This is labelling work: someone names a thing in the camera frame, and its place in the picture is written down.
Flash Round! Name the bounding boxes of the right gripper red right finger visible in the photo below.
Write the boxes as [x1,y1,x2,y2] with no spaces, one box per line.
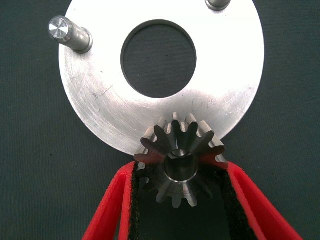
[219,161,303,240]

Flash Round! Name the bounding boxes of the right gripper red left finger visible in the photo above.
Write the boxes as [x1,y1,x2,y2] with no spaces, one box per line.
[82,161,144,240]

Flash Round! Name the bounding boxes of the round metal carrier plate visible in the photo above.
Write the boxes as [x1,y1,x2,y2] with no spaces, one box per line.
[46,0,265,157]

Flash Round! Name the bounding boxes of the small steel planetary gear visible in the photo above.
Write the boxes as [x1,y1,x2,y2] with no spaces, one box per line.
[133,111,230,208]

